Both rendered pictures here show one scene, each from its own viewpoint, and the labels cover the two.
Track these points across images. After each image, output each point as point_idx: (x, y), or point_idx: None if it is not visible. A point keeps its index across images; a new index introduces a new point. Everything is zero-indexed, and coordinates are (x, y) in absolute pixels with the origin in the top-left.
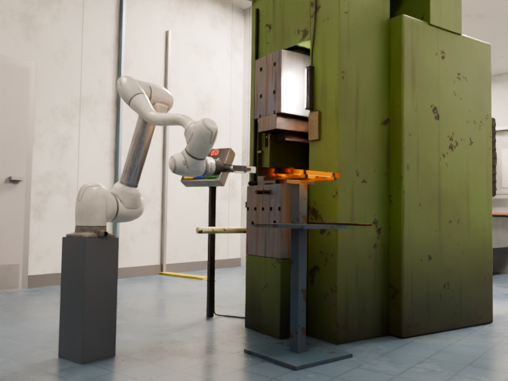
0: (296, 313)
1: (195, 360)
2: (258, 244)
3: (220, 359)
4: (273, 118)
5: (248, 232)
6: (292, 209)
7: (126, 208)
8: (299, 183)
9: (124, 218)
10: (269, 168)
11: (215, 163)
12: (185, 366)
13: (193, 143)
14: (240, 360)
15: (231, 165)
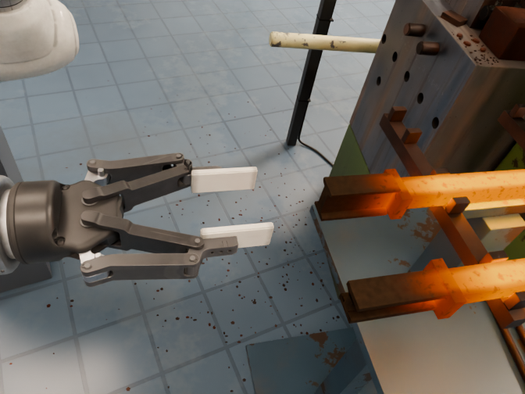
0: (340, 388)
1: (149, 354)
2: (370, 136)
3: (188, 368)
4: None
5: (366, 89)
6: (428, 255)
7: (0, 63)
8: (498, 213)
9: (11, 80)
10: (368, 194)
11: (9, 243)
12: (116, 381)
13: None
14: (214, 392)
15: (91, 273)
